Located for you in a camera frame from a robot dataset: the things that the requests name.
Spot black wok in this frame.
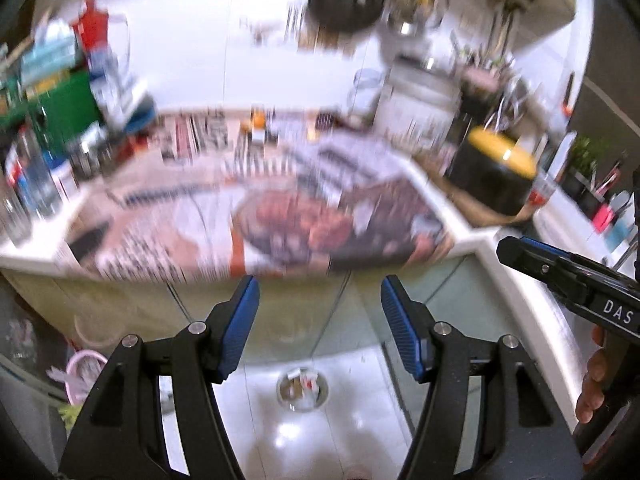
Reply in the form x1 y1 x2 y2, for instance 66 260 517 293
307 0 386 31

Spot teal cup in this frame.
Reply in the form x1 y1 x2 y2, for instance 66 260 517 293
607 210 637 256

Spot clear plastic bottle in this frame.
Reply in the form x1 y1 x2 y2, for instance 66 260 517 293
10 130 56 216

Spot green box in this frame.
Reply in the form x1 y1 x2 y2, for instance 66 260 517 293
25 72 103 146

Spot round steel trash bin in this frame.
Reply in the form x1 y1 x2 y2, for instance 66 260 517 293
276 367 331 413

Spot black container with yellow lid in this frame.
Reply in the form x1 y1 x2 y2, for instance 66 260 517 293
445 127 538 216

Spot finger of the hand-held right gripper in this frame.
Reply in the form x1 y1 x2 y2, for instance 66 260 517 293
519 236 626 286
496 236 586 305

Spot white tub with blue rim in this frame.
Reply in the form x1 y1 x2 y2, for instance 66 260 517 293
107 87 158 133

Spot pink cup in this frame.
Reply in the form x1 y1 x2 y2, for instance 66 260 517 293
592 204 617 233

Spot pink utensil holder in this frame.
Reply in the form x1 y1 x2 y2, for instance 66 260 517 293
457 67 506 121

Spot large newspaper sheet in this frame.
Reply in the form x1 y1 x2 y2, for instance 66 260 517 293
55 110 456 286

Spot clear bottle with red label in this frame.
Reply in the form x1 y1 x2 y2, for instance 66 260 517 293
530 130 576 206

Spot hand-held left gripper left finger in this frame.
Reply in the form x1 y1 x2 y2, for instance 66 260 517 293
57 274 261 480

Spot pale blue packet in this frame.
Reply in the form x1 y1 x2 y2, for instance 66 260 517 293
20 35 78 86

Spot green potted plant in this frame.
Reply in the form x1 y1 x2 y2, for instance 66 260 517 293
565 135 603 196

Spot pink plastic basket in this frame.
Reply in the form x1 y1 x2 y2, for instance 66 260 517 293
47 350 108 406

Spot white rice cooker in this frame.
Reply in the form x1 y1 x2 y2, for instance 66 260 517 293
375 55 463 148

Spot clear glass jar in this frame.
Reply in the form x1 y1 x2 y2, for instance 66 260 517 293
347 67 386 121

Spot stainless steel ladle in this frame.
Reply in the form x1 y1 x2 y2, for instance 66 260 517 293
380 7 436 61

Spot person's right hand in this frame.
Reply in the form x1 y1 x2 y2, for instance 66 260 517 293
575 325 613 425

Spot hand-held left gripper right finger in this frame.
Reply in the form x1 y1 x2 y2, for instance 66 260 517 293
380 274 586 480

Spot white red-printed wrapper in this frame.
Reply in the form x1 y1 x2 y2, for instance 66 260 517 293
295 370 321 398

